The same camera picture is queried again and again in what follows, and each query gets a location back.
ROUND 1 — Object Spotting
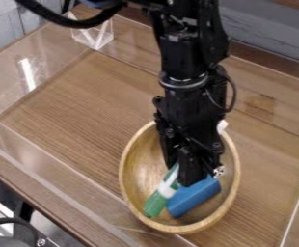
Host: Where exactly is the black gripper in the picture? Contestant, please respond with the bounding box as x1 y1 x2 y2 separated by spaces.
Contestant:
153 71 225 187

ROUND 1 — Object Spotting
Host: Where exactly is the green white marker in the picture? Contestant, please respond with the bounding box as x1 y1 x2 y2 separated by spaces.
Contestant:
141 119 229 219

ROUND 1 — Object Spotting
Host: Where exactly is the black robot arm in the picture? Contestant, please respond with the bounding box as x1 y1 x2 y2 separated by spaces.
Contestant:
16 0 237 186

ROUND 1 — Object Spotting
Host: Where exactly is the brown wooden bowl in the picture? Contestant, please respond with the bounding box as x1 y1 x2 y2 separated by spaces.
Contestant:
118 122 241 234

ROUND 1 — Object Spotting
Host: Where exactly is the blue rectangular block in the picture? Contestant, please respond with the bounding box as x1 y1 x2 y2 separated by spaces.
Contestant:
166 176 221 218

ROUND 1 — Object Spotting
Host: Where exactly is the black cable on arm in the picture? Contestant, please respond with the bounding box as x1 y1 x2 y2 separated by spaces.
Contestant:
205 66 238 114

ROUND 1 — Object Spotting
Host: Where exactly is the clear acrylic tray wall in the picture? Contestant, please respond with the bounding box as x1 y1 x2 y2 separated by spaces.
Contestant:
0 122 197 247

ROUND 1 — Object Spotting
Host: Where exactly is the clear acrylic corner bracket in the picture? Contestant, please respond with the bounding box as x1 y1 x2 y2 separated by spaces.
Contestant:
70 20 114 50

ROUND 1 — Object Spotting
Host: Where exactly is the black cable lower left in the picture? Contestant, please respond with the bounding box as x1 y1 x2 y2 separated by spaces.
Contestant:
0 217 40 247

